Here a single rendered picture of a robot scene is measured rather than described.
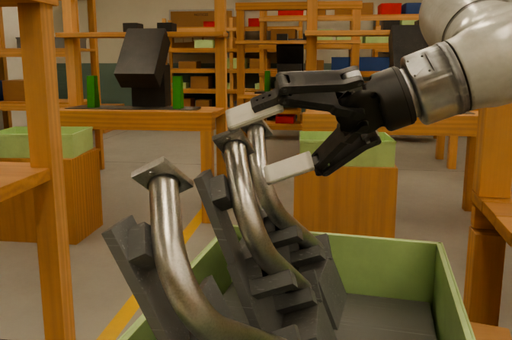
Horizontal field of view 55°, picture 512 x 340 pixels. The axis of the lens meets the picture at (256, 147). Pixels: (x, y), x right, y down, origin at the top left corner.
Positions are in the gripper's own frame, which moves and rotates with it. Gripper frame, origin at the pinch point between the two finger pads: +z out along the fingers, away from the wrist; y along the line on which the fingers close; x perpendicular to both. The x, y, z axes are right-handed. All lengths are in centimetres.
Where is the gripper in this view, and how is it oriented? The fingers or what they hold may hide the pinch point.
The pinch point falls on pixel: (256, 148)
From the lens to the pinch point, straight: 63.9
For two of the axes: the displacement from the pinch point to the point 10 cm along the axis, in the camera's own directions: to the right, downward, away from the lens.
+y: -3.6, -5.3, -7.7
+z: -9.2, 3.3, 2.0
